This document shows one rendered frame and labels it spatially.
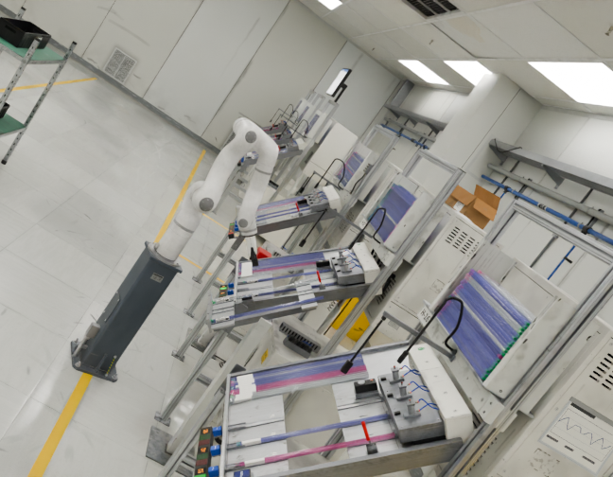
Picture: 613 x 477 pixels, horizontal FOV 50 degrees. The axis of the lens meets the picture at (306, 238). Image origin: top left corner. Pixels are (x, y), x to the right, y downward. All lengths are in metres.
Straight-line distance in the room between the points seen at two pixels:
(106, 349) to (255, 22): 9.02
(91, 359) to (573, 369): 2.37
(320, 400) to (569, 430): 1.71
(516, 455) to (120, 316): 2.08
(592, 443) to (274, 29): 10.40
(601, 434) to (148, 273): 2.15
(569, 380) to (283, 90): 10.27
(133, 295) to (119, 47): 9.01
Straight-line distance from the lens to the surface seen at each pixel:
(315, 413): 3.58
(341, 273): 3.36
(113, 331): 3.47
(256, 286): 3.52
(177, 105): 11.98
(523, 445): 2.10
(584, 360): 2.04
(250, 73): 11.88
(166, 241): 3.31
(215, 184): 3.20
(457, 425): 2.02
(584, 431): 2.14
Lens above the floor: 1.76
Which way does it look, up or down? 10 degrees down
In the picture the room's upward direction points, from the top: 35 degrees clockwise
